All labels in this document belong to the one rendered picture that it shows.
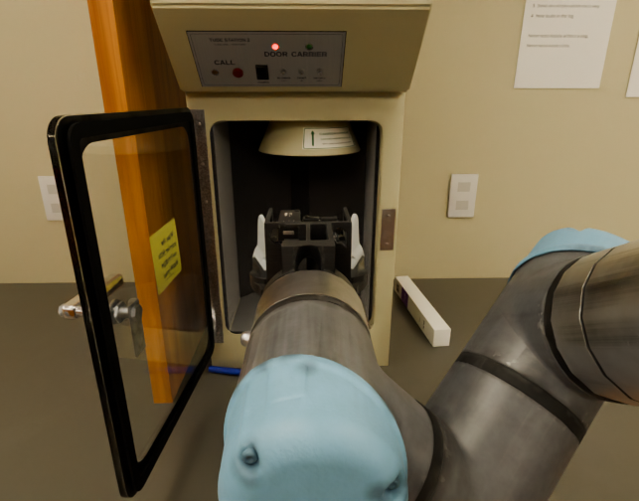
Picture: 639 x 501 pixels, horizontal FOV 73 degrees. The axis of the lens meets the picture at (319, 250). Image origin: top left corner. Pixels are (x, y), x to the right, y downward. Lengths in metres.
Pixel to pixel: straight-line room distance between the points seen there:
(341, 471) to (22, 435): 0.68
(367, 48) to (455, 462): 0.49
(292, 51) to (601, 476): 0.67
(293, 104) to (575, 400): 0.53
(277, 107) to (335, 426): 0.56
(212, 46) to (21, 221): 0.88
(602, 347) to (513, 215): 1.06
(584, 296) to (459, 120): 0.97
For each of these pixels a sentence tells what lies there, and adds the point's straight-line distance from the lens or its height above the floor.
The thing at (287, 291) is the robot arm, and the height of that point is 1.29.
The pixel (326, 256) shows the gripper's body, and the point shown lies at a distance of 0.29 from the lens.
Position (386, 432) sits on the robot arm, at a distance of 0.18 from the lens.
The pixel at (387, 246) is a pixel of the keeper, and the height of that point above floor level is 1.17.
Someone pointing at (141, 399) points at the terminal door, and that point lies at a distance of 0.55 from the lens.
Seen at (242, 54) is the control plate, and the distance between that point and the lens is 0.61.
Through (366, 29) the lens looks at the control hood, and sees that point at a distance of 0.58.
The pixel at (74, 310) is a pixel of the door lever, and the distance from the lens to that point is 0.50.
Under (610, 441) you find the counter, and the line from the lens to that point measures 0.79.
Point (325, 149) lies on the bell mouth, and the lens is 0.69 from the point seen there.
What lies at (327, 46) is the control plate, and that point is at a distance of 0.59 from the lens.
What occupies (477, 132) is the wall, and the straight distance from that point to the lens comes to 1.18.
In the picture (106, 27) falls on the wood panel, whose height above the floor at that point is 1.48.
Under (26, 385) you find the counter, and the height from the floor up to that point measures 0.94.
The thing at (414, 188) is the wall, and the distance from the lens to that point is 1.16.
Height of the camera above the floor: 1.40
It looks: 20 degrees down
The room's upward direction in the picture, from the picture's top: straight up
